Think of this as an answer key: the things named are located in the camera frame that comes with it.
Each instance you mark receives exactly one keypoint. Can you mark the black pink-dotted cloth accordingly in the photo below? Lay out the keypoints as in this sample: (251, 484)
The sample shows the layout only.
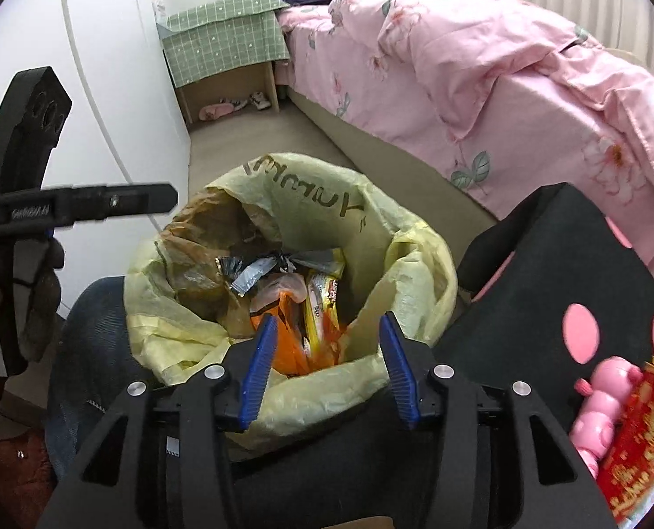
(553, 286)

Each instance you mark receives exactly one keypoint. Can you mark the yellow plastic trash bag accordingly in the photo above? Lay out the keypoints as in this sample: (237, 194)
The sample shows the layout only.
(404, 264)

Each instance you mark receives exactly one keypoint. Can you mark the orange plastic wrapper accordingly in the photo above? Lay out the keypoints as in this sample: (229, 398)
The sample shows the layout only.
(288, 336)

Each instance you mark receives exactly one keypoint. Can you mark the pink floral duvet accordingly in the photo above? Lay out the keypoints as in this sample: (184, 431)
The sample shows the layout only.
(470, 44)

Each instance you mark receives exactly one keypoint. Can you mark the green checked cloth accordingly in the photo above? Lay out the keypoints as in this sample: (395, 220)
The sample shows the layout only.
(217, 38)

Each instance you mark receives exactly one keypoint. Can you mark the person's left hand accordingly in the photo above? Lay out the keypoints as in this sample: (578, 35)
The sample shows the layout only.
(46, 297)

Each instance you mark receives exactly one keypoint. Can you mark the wooden nightstand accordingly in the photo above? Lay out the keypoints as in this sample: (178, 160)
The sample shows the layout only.
(222, 88)

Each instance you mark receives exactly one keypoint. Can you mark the beige bed frame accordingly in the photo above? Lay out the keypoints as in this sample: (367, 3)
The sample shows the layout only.
(360, 160)

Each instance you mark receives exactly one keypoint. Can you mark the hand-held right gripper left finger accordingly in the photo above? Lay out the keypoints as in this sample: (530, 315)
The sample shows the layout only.
(261, 374)

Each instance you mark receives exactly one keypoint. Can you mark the white shoe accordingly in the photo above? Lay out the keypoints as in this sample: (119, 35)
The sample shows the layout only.
(259, 101)
(239, 103)

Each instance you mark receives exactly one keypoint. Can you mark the pink floral bed sheet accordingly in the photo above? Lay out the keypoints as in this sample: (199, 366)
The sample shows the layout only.
(371, 88)

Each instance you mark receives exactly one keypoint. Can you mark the pink slipper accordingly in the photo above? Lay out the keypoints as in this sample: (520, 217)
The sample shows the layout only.
(215, 111)

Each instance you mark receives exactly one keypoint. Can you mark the red and gold snack packet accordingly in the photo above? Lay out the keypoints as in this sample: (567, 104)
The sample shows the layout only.
(644, 446)

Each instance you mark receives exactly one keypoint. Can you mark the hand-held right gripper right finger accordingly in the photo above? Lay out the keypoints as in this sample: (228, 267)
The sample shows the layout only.
(398, 374)

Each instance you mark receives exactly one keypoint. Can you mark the pink caterpillar toy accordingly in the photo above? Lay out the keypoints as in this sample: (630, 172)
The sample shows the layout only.
(599, 413)

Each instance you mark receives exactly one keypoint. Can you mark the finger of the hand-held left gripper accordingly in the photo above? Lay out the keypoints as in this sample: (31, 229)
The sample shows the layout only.
(123, 201)

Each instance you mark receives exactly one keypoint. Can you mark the brown translucent plastic bag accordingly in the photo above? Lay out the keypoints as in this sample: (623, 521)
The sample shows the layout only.
(206, 242)

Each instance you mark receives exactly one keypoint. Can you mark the crumpled silver wrapper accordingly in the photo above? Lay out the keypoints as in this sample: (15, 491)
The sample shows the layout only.
(255, 275)

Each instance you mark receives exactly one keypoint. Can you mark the yellow snack wrapper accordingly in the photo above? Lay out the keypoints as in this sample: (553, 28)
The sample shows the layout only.
(321, 308)

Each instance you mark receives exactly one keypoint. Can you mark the person's leg in blue jeans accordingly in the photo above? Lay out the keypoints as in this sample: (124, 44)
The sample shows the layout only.
(84, 341)

